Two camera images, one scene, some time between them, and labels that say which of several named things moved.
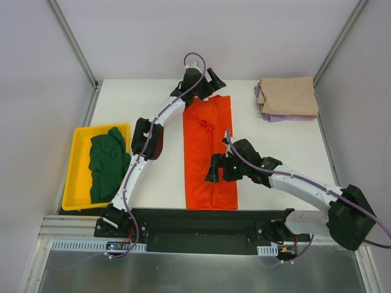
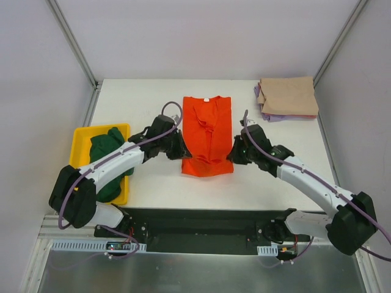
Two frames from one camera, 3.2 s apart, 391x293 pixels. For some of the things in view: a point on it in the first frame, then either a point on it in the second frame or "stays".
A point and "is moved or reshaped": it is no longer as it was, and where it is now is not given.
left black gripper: [206, 86] -> [176, 145]
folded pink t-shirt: [310, 116] stays
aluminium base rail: [71, 227] stays
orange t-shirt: [205, 122] is moved or reshaped
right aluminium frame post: [336, 45] stays
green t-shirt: [109, 162] stays
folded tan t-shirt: [288, 95] stays
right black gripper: [220, 168] -> [241, 149]
